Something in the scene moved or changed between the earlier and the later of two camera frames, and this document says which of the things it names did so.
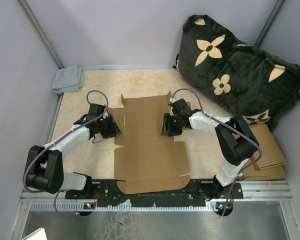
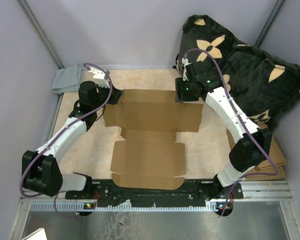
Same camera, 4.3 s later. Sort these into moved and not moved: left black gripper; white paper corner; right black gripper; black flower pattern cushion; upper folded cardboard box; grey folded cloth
Moved: right black gripper; left black gripper
Not moved: upper folded cardboard box; black flower pattern cushion; white paper corner; grey folded cloth
